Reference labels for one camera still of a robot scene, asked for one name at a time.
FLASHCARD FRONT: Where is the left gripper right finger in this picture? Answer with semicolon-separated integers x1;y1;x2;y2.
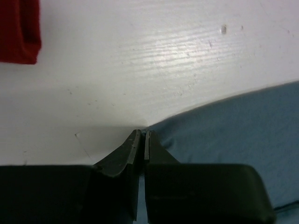
144;131;276;224

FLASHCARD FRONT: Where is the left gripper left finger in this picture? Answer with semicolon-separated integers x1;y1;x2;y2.
0;130;142;224

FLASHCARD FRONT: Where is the blue t shirt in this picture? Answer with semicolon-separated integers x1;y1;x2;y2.
137;80;299;224

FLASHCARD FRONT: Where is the red t shirt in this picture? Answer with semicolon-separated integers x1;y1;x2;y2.
0;0;42;64

